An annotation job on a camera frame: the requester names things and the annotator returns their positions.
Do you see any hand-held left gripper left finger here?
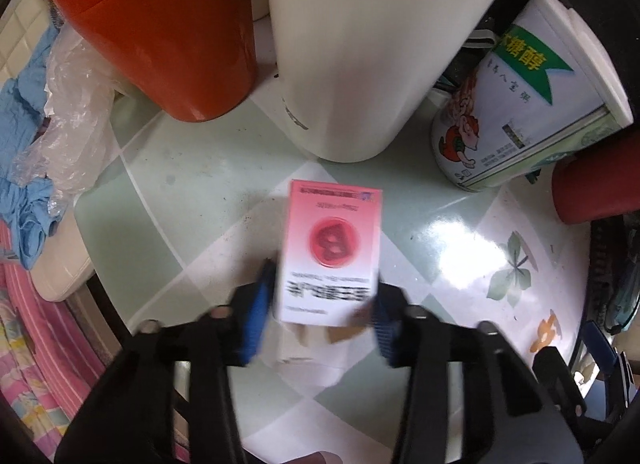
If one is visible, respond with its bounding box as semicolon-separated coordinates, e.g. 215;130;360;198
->
52;258;278;464

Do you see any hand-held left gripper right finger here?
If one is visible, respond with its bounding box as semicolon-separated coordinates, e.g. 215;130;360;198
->
369;281;586;464

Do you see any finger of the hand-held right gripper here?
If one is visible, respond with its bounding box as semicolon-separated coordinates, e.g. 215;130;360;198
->
580;321;640;397
532;348;626;445

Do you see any pink medicine box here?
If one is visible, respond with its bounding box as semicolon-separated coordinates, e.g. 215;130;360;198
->
272;179;385;329

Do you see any red thermos bottle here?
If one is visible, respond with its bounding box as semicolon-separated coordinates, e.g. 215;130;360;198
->
551;144;640;225

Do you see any pink striped blanket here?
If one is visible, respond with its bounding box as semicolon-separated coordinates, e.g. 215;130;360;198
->
0;264;123;464

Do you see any white canister with green label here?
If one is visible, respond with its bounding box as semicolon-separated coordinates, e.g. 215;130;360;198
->
430;0;635;193

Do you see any clear plastic bag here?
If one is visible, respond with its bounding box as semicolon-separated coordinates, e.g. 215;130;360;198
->
14;31;118;195

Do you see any white thermos flask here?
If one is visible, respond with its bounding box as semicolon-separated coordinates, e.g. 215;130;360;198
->
261;0;532;163

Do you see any orange plastic cup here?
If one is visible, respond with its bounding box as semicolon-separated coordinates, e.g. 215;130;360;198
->
42;0;257;123

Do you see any light blue cloth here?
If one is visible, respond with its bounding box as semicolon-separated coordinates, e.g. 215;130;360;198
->
0;21;68;269

